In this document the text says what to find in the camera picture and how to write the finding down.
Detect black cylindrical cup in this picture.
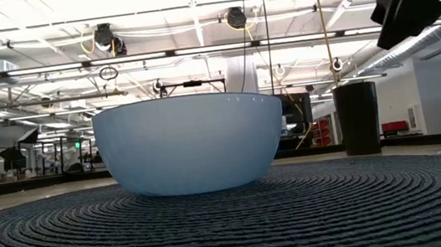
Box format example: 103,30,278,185
331,80,384,158

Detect translucent blue bowl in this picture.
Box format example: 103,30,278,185
90,83,293,206

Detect long ceiling light strip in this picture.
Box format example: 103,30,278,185
0,16,441,80

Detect short ceiling light strip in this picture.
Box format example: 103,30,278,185
258,71,388,94

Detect red box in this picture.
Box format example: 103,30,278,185
380,119,410,135

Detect red shelf bins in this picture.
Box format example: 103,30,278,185
310,118,334,147

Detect white square pillar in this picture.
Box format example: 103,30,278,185
223,54,260,96

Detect black overhead gantry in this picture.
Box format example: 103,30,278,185
159,75,228,101

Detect dark woven round placemat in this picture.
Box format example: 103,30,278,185
0,143,441,247

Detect black softbox lamp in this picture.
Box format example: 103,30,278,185
0,144,28,172
15,127,42,146

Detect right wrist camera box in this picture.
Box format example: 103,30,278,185
368,0,405,26

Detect yellow hanging cable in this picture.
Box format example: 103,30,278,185
275,0,349,152

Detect black hanging cable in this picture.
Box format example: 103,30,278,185
259,0,279,97

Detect black ceiling cable reel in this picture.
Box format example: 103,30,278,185
90,20,129,59
225,5,249,31

